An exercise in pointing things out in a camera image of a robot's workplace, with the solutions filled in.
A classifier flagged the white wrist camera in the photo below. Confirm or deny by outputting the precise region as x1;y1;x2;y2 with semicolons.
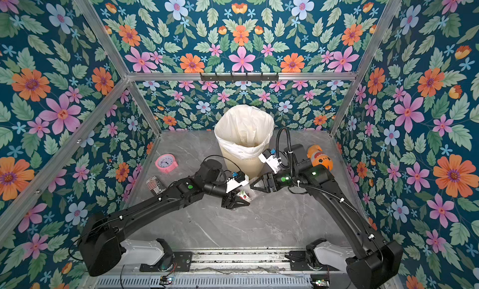
226;171;249;193
258;148;282;174

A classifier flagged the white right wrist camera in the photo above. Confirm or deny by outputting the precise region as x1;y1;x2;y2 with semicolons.
258;148;282;174

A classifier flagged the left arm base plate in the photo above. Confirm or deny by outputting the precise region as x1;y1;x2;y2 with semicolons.
139;252;193;273

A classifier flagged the black hook rail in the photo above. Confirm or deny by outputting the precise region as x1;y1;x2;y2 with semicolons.
200;73;279;82

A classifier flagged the black corrugated cable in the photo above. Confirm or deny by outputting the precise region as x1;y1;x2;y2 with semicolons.
274;127;360;215

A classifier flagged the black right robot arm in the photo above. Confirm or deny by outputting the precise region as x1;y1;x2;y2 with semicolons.
250;144;403;289

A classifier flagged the clear jar with white lid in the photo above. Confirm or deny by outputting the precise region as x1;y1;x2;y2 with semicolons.
237;188;258;203

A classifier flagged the cream ribbed trash bin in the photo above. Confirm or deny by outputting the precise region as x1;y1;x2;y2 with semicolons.
219;141;269;179

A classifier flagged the orange plush toy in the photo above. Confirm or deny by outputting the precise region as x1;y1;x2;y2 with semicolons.
307;145;334;171

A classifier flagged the striped flag pattern can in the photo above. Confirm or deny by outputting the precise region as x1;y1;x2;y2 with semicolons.
146;176;167;196

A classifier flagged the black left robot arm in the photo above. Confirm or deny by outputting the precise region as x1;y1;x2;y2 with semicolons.
78;159;249;277

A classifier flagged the pink alarm clock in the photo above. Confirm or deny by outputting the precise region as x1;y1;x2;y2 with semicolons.
155;154;178;174

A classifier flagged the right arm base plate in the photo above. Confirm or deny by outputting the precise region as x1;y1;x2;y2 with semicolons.
285;250;328;272

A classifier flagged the white plastic bin liner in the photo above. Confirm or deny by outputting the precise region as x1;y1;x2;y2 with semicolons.
214;104;274;159

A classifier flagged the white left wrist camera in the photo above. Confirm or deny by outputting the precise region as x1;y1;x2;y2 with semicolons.
226;171;249;193

